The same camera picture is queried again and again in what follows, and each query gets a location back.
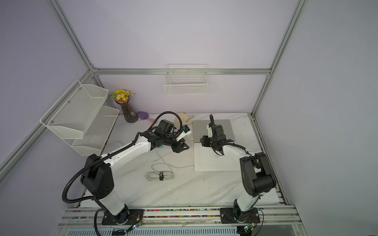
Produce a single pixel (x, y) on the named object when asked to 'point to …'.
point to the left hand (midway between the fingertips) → (184, 144)
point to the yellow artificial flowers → (121, 96)
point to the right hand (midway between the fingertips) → (204, 141)
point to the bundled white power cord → (163, 175)
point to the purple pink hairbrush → (144, 115)
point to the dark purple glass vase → (130, 115)
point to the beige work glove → (184, 117)
